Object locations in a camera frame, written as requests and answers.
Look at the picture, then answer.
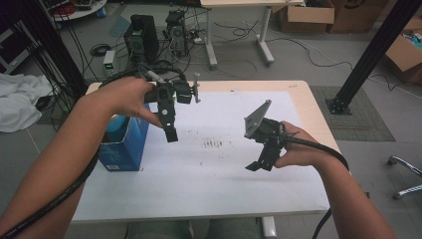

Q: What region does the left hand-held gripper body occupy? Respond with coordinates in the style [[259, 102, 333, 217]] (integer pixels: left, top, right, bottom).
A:
[[143, 73, 202, 116]]

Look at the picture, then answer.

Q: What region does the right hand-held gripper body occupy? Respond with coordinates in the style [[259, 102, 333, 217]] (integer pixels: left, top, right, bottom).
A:
[[244, 99, 288, 151]]

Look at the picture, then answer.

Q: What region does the person's right hand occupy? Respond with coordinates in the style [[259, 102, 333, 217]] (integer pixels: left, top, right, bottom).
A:
[[274, 120, 328, 169]]

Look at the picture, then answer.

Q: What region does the person's left hand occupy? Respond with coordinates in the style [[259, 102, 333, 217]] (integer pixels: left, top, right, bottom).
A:
[[88, 77, 165, 129]]

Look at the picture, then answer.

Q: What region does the open-sided computer tower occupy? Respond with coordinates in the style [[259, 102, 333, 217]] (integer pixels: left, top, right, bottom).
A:
[[164, 9, 189, 58]]

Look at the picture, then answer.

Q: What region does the black computer tower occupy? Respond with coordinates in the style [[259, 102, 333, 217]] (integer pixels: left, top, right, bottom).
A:
[[123, 14, 160, 68]]

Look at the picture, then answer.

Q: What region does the white table leg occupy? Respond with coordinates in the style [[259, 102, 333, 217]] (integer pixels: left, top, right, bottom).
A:
[[261, 216, 278, 239]]

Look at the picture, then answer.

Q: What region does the white power supply unit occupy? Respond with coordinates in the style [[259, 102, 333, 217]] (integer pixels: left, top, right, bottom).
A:
[[103, 49, 116, 80]]

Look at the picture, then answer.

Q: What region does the grey floor mat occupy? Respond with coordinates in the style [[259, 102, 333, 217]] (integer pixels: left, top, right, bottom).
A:
[[310, 85, 396, 142]]

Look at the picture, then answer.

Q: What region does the white-legged wooden desk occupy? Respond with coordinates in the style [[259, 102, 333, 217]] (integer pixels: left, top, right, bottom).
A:
[[199, 0, 306, 68]]

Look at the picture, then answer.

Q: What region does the round white table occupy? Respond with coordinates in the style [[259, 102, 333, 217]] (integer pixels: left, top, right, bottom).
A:
[[39, 0, 108, 23]]

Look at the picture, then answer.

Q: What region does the small open cardboard box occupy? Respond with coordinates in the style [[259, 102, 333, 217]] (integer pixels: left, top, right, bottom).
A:
[[278, 0, 335, 34]]

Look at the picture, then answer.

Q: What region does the chrome chair base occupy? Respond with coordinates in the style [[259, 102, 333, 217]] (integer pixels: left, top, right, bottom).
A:
[[387, 154, 422, 200]]

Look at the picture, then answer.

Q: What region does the large closed cardboard box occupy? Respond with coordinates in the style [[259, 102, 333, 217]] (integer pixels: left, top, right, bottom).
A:
[[326, 0, 390, 34]]

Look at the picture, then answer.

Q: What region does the white cloth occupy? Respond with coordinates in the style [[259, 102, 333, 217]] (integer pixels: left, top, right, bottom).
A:
[[0, 73, 55, 133]]

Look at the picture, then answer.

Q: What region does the cardboard box with blue contents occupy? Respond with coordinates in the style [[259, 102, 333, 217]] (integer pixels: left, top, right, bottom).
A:
[[383, 16, 422, 85]]

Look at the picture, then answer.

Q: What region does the grey cable plug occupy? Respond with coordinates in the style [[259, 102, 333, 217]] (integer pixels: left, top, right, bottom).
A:
[[145, 69, 166, 85]]

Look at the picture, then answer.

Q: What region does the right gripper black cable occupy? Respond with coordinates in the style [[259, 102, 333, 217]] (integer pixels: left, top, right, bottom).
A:
[[284, 132, 350, 239]]

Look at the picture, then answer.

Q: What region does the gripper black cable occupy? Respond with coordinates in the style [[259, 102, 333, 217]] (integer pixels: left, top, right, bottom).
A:
[[284, 132, 350, 239], [0, 68, 188, 239]]

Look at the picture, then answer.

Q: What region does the long black floor cable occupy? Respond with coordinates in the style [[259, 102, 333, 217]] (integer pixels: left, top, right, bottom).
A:
[[265, 37, 422, 93]]

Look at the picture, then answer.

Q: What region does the coiled black cable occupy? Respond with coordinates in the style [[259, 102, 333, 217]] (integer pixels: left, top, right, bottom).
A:
[[90, 43, 112, 57]]

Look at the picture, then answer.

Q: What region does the black metal post with cables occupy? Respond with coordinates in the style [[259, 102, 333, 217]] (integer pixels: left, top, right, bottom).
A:
[[13, 0, 90, 98]]

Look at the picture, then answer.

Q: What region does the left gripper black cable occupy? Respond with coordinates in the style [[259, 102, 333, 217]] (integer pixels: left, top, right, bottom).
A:
[[0, 68, 188, 239]]

